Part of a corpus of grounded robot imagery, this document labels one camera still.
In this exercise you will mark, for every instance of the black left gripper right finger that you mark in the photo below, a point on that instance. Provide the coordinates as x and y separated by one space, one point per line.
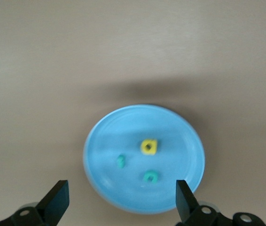
189 207

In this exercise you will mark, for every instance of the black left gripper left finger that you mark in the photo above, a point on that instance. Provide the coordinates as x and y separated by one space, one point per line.
53 204

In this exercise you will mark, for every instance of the teal foam letter c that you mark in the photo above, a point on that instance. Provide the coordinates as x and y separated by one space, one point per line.
150 173

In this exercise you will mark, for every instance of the yellow foam letter a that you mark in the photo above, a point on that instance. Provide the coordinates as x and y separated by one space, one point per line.
152 151

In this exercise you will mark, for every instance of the teal foam letter r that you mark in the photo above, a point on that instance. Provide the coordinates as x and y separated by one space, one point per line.
120 162

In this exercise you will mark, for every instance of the blue plate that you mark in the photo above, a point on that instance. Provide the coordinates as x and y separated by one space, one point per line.
177 150

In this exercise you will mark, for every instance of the brown table cover sheet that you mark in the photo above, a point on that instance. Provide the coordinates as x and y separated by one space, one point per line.
53 58

